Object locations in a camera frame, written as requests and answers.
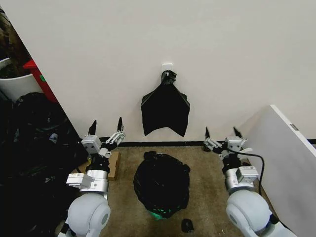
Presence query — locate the trash bin with black liner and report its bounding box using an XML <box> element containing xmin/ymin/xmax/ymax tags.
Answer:
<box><xmin>133</xmin><ymin>151</ymin><xmax>192</xmax><ymax>220</ymax></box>

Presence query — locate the black hanging garbage bag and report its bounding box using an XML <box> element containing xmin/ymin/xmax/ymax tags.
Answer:
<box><xmin>140</xmin><ymin>70</ymin><xmax>192</xmax><ymax>138</ymax></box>

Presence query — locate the white flat board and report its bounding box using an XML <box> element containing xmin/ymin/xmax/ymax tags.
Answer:
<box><xmin>246</xmin><ymin>104</ymin><xmax>316</xmax><ymax>229</ymax></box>

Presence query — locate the white plant pot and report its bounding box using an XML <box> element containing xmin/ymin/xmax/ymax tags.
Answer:
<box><xmin>0</xmin><ymin>57</ymin><xmax>44</xmax><ymax>102</ymax></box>

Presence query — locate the red cabinet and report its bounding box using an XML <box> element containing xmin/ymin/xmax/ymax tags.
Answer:
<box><xmin>22</xmin><ymin>59</ymin><xmax>59</xmax><ymax>104</ymax></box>

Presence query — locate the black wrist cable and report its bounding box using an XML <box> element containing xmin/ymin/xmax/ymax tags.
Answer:
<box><xmin>232</xmin><ymin>150</ymin><xmax>266</xmax><ymax>197</ymax></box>

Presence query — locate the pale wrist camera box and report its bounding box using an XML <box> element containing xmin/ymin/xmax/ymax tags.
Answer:
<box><xmin>225</xmin><ymin>135</ymin><xmax>247</xmax><ymax>152</ymax></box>
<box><xmin>81</xmin><ymin>134</ymin><xmax>102</xmax><ymax>154</ymax></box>

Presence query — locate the dark potted plant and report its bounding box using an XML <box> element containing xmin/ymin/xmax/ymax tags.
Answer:
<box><xmin>0</xmin><ymin>7</ymin><xmax>33</xmax><ymax>80</ymax></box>

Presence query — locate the brown cardboard piece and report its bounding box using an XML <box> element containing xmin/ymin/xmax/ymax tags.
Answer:
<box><xmin>107</xmin><ymin>151</ymin><xmax>120</xmax><ymax>181</ymax></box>

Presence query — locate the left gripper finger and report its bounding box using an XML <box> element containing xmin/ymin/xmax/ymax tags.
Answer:
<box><xmin>105</xmin><ymin>117</ymin><xmax>126</xmax><ymax>152</ymax></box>
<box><xmin>83</xmin><ymin>119</ymin><xmax>98</xmax><ymax>139</ymax></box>

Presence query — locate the small black floor object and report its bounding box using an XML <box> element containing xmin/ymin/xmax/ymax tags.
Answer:
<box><xmin>181</xmin><ymin>218</ymin><xmax>195</xmax><ymax>234</ymax></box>

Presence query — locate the black baseboard strip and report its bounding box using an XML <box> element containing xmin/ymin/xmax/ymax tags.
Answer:
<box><xmin>115</xmin><ymin>140</ymin><xmax>206</xmax><ymax>147</ymax></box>

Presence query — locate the pile of black bags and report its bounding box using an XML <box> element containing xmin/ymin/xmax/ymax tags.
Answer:
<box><xmin>0</xmin><ymin>91</ymin><xmax>88</xmax><ymax>237</ymax></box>

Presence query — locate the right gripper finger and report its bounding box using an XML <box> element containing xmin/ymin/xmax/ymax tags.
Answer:
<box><xmin>233</xmin><ymin>126</ymin><xmax>254</xmax><ymax>153</ymax></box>
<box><xmin>202</xmin><ymin>126</ymin><xmax>224</xmax><ymax>156</ymax></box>

